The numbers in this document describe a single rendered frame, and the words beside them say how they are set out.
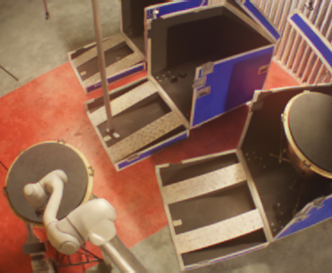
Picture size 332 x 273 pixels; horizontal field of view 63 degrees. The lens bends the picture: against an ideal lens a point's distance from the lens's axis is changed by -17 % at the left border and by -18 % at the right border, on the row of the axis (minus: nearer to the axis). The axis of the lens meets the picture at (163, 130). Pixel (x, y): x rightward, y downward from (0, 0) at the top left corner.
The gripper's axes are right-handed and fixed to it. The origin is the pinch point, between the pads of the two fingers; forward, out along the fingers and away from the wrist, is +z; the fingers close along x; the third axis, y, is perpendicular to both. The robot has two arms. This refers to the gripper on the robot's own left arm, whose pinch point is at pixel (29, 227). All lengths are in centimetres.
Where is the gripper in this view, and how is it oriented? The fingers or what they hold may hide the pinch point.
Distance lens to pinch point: 157.1
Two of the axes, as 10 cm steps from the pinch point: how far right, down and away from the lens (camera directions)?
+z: -2.6, -9.3, 2.6
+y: 1.2, -3.0, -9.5
